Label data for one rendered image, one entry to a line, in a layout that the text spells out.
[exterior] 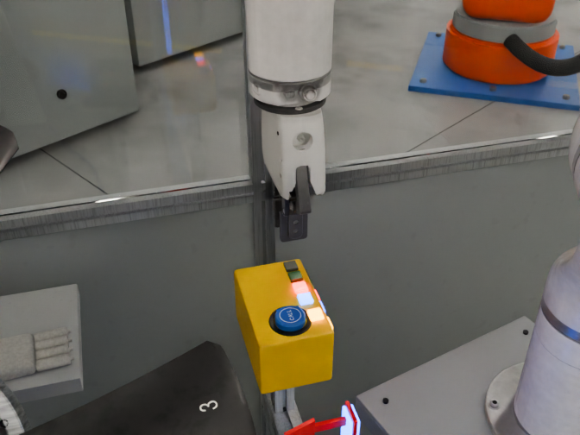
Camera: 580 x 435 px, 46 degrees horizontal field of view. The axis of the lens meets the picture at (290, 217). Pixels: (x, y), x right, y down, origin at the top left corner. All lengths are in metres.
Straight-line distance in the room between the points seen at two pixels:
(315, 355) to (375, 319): 0.74
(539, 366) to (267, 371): 0.33
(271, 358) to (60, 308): 0.52
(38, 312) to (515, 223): 1.02
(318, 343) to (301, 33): 0.41
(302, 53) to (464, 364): 0.54
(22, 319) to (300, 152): 0.74
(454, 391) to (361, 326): 0.68
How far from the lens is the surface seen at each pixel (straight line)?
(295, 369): 0.91
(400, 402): 0.96
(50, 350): 1.20
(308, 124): 0.69
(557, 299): 0.81
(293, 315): 0.89
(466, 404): 0.97
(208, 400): 0.64
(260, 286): 0.95
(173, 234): 1.34
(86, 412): 0.66
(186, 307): 1.46
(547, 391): 0.89
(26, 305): 1.32
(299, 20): 0.65
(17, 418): 0.82
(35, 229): 1.31
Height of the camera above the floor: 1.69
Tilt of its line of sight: 35 degrees down
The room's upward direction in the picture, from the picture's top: straight up
